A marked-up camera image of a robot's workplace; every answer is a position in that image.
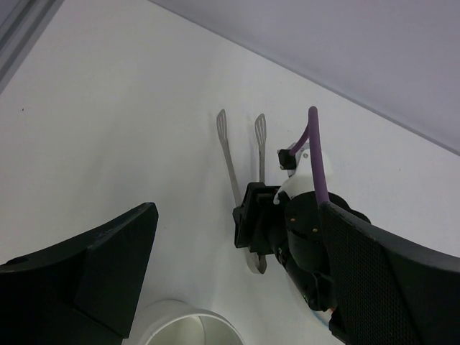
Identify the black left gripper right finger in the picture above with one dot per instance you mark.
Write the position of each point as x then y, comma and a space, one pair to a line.
390, 290

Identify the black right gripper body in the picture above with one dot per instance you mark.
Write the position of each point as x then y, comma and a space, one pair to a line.
290, 230

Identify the white cylindrical lunch container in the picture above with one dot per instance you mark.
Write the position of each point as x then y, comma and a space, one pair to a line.
176, 322

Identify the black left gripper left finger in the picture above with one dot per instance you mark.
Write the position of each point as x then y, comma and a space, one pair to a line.
83, 290

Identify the metal tongs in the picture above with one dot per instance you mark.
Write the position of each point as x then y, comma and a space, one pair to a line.
256, 263

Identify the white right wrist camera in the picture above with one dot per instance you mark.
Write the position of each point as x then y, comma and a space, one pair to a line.
300, 180

